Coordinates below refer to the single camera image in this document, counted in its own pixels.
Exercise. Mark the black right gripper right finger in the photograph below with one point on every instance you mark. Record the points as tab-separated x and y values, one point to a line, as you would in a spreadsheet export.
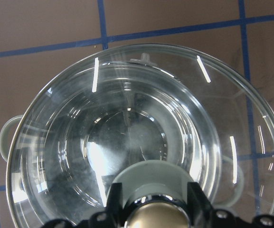
200	213

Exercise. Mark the glass pot lid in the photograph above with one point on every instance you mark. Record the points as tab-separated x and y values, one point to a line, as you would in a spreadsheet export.
158	189

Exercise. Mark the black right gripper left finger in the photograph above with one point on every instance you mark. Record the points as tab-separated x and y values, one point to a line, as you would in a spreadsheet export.
116	213

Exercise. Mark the mint green cooking pot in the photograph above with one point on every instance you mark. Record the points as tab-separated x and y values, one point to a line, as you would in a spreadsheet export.
98	118

